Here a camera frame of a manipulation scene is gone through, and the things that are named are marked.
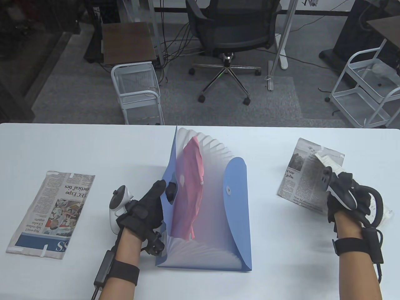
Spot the dark pedestal base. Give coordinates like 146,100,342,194
319,0,400,71

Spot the person's right forearm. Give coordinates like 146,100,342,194
336,212,383,300

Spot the black left wrist strap unit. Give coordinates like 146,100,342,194
94,250,140,286

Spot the colour photo newspaper material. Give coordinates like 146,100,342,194
6,171,96,260

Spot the blue accordion folder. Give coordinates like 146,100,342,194
155,126,252,272

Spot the small white wire cart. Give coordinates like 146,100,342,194
111,62,165,125

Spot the black metal stand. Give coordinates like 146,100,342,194
84,0,104,64

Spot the white black hand controller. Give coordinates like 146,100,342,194
319,166,384,227
109,185,134,233

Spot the white black right hand controller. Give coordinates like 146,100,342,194
319,166,384,227

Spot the brown wooden side table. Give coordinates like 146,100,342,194
102,22,157,65

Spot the grey photo newspaper material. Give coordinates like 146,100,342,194
277,137,345,216

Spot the large white wire cart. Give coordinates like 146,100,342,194
325,39,400,128

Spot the person's right hand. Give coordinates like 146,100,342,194
327,172,375,232

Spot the white floor rail strip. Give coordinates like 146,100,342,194
267,60,275,91

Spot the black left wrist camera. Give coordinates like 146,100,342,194
141,230,165,257

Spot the black right wrist strap unit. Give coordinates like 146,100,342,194
332,227,384,264

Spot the white desk leg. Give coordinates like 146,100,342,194
273,0,299,70

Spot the person's left hand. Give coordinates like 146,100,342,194
116,180,179,242

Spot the black mesh office chair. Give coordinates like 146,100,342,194
186,0,282,105

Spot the clear plastic bag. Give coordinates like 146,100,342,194
359,59,400,86

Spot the brown desk corner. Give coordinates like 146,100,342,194
366,16,400,41

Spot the black floor cable bundle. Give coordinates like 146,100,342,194
156,19,207,85

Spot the person's left forearm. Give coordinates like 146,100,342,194
99,228,144,300

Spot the pink paper envelope material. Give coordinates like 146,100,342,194
170,137,205,240

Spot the white printed chart sheet material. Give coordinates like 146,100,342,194
314,150,393,227

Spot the black wrist strap unit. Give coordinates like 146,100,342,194
94,250,140,286
332,227,384,264

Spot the white black left hand controller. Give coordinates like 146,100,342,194
109,185,134,233

